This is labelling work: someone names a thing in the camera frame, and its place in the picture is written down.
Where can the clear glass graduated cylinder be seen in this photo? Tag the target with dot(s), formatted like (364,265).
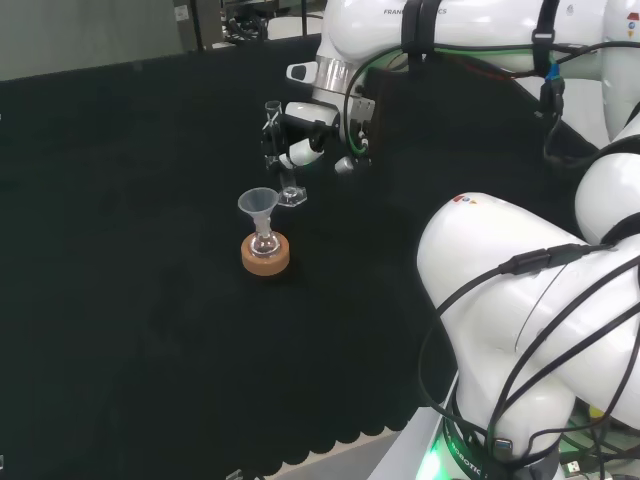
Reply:
(293,196)

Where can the black bench cloth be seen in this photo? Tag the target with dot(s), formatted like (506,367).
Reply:
(125,250)

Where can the clear plastic funnel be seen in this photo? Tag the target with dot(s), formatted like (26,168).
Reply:
(256,200)

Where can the clear round-bottom glass flask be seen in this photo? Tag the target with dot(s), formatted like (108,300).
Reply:
(264,246)

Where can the grey metal cabinet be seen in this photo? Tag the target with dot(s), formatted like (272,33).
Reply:
(186,25)

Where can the silver USB plug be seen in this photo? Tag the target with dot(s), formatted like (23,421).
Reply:
(573,467)

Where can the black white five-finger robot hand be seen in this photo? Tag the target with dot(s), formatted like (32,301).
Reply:
(312,117)

